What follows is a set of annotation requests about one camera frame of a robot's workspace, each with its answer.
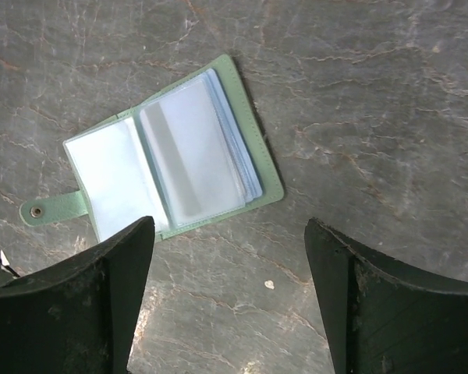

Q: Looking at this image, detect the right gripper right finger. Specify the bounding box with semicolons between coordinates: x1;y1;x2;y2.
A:
304;218;468;373

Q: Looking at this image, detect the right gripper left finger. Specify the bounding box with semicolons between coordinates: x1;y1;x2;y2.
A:
0;217;155;373

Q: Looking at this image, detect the white magnetic stripe card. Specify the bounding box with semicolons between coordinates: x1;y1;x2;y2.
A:
140;78;245;227

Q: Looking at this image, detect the green card holder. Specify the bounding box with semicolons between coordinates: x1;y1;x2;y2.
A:
19;55;284;241

